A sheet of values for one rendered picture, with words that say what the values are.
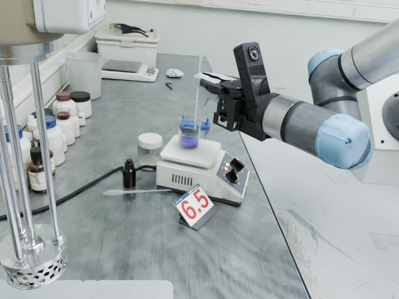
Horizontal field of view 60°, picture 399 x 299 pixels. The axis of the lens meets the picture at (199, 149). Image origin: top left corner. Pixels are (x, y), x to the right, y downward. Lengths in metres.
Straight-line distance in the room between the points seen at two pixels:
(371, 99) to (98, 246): 0.74
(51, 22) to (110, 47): 1.52
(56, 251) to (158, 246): 0.28
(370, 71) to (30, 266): 0.55
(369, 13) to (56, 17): 2.21
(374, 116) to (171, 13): 1.44
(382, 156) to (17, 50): 0.86
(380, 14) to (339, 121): 1.91
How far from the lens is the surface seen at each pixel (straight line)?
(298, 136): 0.55
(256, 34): 2.21
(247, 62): 0.62
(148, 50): 1.77
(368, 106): 0.99
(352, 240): 0.77
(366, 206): 0.90
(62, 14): 0.27
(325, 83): 0.67
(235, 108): 0.63
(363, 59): 0.63
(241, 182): 0.79
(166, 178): 0.77
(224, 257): 0.65
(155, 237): 0.67
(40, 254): 0.41
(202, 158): 0.76
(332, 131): 0.53
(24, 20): 0.28
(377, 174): 1.00
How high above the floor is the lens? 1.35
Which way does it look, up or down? 27 degrees down
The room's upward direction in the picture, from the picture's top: 6 degrees clockwise
